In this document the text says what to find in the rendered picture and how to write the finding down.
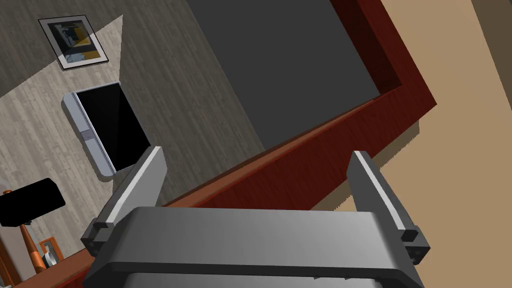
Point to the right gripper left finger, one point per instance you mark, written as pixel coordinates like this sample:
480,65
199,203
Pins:
136,184

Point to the small orange picture frame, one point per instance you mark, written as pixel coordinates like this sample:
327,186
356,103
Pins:
51,250

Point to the black shade table lamp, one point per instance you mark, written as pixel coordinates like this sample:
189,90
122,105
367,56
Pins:
28,212

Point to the framed wall picture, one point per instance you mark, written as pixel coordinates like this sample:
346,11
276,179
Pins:
73,42

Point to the grey wall television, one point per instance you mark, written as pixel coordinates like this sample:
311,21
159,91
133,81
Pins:
104,128

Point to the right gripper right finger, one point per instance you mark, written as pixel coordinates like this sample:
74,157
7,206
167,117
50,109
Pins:
382,192

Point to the dark grey door leaf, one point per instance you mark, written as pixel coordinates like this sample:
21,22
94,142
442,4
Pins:
280,68

